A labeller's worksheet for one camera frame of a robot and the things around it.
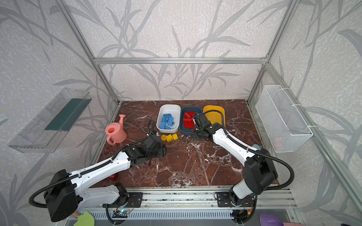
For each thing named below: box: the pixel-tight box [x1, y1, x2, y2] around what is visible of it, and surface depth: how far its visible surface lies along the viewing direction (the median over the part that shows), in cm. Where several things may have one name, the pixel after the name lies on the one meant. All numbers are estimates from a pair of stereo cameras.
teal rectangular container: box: [179, 106, 203, 136], surface depth 108 cm
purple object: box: [259, 213, 285, 226], surface depth 68 cm
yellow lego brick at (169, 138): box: [165, 134, 174, 143], surface depth 98 cm
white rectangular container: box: [156, 104, 181, 134], surface depth 110 cm
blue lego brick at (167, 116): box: [162, 113, 173, 120], surface depth 110 cm
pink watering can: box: [105, 113, 127, 146], surface depth 91 cm
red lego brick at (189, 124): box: [183, 120, 197, 130], surface depth 105 cm
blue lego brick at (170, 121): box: [167, 116, 175, 127], surface depth 104 cm
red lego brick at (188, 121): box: [182, 117, 195, 126], surface depth 107 cm
